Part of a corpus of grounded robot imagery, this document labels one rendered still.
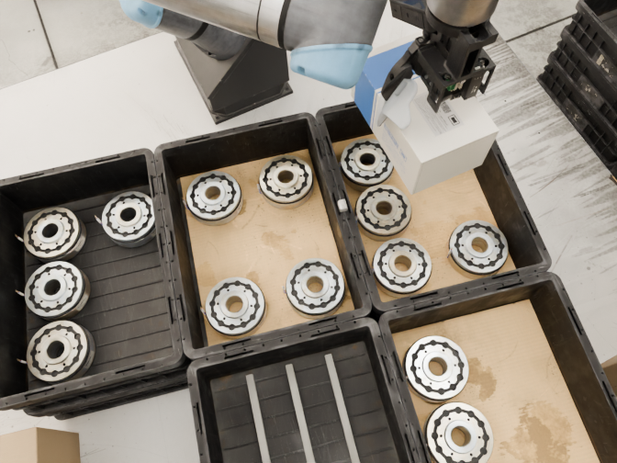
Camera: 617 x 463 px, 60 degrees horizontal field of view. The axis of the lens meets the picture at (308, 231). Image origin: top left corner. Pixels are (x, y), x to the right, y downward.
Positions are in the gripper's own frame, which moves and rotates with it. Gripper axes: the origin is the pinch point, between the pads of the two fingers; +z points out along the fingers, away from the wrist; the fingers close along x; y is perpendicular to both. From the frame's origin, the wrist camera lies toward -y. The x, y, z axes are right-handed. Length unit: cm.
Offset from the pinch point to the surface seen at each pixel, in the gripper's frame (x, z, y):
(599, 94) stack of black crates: 85, 68, -20
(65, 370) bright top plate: -66, 25, 7
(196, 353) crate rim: -44.0, 17.5, 15.5
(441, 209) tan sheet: 5.8, 27.6, 6.8
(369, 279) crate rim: -14.9, 17.5, 16.1
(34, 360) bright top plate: -70, 25, 3
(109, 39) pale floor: -46, 112, -152
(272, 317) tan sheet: -31.2, 27.6, 12.5
